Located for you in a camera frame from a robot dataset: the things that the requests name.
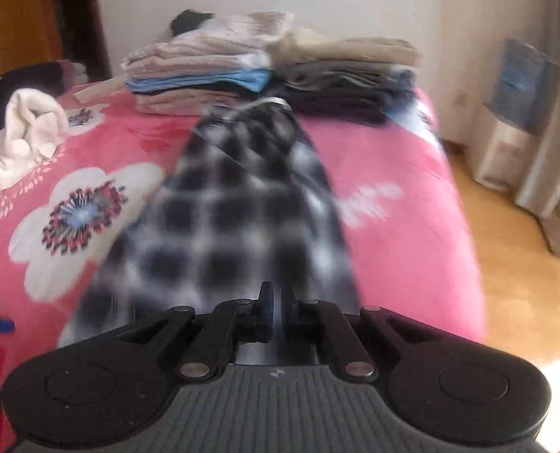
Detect cream white garment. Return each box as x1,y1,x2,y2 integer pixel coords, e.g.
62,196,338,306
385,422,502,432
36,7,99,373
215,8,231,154
0,89,69,194

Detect brown floor mat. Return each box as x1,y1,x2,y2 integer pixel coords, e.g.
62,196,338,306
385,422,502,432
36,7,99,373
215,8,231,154
538,212,560,260

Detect dark wooden door frame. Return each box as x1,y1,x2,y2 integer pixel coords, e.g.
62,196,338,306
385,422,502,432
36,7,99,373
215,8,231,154
51,0,113,81

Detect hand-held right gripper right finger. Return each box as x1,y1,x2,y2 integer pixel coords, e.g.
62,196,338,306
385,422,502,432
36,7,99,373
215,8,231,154
280,282,443,383

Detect pink floral blanket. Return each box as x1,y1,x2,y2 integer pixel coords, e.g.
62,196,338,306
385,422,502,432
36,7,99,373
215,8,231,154
0,78,488,451

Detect stack of light folded clothes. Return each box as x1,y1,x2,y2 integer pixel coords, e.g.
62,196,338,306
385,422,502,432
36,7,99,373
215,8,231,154
122,9,295,116

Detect black white plaid pants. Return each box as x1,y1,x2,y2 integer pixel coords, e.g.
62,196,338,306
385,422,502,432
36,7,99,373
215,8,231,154
58,97,361,354

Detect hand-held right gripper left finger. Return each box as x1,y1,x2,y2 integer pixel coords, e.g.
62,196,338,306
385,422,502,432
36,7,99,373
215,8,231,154
115,282,278,383

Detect stack of dark folded clothes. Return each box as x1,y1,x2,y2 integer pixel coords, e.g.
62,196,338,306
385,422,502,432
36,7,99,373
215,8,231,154
268,26,422,126

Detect grey curtain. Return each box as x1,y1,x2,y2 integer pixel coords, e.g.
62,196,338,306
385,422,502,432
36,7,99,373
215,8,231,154
516,0,560,220

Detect small black item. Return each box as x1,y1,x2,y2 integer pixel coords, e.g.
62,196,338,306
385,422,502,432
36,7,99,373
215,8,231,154
171,8,215,37

